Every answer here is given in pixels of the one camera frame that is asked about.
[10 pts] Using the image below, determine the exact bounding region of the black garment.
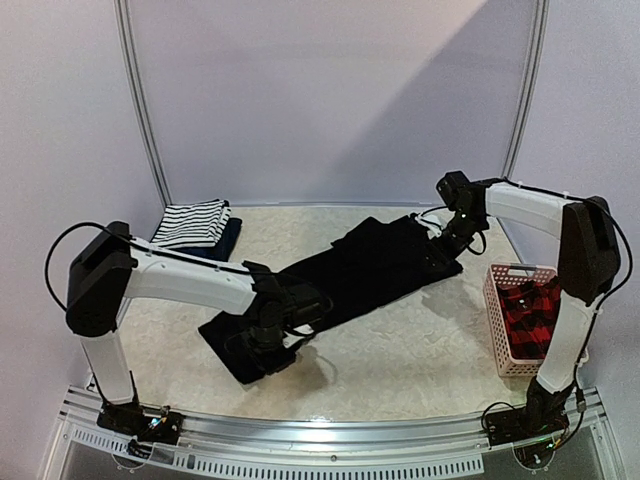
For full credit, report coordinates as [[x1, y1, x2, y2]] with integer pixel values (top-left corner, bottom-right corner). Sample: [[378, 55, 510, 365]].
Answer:
[[198, 215, 462, 385]]

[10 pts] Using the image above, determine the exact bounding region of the black white striped tank top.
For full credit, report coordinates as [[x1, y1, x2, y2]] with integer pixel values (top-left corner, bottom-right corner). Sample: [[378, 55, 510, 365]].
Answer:
[[151, 199, 231, 248]]

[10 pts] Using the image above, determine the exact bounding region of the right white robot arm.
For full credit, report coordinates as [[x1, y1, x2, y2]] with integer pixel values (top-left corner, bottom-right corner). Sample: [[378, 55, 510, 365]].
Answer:
[[436, 171, 621, 394]]

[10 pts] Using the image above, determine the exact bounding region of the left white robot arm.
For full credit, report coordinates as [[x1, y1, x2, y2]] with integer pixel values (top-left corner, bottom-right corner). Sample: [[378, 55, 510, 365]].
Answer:
[[66, 222, 332, 434]]

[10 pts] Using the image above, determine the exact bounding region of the pink perforated laundry basket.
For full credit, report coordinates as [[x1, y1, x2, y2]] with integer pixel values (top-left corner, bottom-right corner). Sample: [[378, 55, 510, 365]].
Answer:
[[483, 263, 557, 377]]

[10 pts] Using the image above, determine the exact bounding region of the red black plaid shirt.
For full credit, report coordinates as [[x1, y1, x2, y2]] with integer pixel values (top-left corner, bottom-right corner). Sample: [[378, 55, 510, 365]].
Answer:
[[496, 276, 561, 360]]

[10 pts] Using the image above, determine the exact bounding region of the folded blue garment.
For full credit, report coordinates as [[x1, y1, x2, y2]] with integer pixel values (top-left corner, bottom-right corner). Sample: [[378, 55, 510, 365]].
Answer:
[[177, 217, 242, 262]]

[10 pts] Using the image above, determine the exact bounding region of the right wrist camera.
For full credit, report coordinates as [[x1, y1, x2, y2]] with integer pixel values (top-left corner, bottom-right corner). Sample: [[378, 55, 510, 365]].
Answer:
[[410, 213, 443, 239]]

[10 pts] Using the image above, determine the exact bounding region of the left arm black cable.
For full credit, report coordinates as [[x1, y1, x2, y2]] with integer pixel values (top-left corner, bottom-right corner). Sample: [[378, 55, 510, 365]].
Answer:
[[44, 222, 336, 356]]

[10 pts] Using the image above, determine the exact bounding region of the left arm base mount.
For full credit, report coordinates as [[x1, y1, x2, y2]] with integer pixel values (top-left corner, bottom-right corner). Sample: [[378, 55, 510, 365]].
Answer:
[[96, 372, 186, 445]]

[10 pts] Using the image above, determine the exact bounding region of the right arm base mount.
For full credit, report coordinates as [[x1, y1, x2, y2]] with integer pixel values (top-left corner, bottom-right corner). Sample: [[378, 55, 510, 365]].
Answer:
[[480, 379, 586, 450]]

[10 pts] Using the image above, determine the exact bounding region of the aluminium front rail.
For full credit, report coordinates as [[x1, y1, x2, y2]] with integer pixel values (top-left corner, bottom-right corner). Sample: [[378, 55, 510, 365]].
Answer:
[[41, 387, 627, 479]]

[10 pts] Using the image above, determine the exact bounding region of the right aluminium corner post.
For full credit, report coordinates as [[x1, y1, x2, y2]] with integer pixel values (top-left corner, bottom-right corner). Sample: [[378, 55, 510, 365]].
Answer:
[[502, 0, 549, 178]]

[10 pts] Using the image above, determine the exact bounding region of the aluminium corner post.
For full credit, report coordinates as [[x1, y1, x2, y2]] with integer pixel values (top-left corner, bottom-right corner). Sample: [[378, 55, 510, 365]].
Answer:
[[114, 0, 172, 206], [502, 0, 549, 178]]

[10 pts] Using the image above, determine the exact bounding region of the left aluminium corner post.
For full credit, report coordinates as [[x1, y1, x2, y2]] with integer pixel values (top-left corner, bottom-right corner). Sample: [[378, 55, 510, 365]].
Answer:
[[114, 0, 172, 206]]

